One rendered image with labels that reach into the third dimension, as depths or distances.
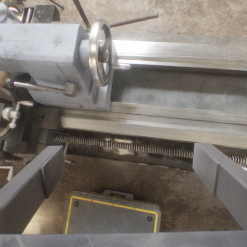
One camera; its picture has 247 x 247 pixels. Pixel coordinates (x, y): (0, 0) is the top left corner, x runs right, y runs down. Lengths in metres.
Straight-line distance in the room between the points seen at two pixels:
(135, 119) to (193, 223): 1.21
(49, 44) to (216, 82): 0.80
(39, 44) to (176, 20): 1.66
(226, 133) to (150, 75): 0.48
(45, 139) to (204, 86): 0.88
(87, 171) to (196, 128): 1.19
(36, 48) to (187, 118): 0.65
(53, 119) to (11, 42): 0.36
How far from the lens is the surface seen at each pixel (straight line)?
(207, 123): 0.86
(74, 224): 1.52
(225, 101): 1.03
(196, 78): 1.02
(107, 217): 1.43
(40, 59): 0.64
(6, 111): 0.82
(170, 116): 0.82
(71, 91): 0.66
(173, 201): 1.71
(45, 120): 0.90
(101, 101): 0.75
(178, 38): 0.98
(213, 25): 2.15
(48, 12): 1.17
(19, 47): 0.71
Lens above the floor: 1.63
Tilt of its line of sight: 79 degrees down
